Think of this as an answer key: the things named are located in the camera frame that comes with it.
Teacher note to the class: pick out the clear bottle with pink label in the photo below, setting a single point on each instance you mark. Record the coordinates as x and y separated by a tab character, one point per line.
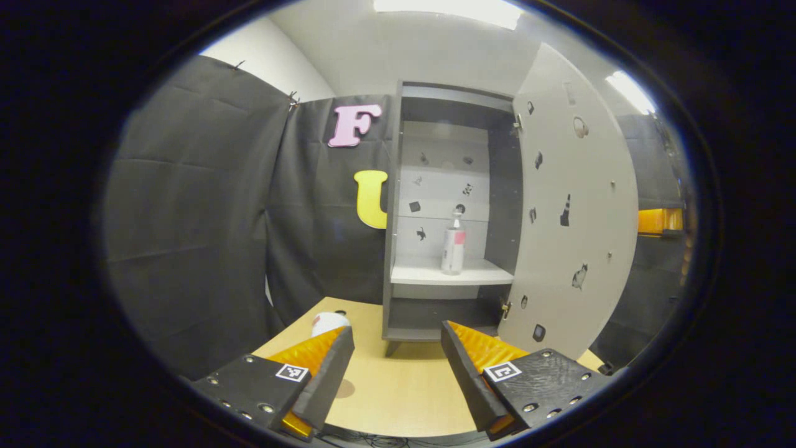
453	249

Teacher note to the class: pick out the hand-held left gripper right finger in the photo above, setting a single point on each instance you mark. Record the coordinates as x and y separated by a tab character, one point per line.
469	386

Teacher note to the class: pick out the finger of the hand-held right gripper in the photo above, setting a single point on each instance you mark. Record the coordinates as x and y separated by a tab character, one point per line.
659	221

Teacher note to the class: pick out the round brown coaster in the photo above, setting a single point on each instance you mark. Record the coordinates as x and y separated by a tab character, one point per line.
344	389

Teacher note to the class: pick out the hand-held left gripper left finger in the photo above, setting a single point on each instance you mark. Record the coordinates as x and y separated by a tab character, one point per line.
326	386

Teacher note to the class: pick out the metal cabinet hinge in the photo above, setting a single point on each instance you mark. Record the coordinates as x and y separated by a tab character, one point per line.
505	307
517	123

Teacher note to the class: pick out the narrow ceiling light panel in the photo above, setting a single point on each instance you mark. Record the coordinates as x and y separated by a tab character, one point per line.
631	92

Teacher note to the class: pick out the light grey cabinet door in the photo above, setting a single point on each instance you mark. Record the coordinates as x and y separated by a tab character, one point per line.
578	236

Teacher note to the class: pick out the grey cabinet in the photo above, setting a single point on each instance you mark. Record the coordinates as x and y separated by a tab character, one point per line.
497	205

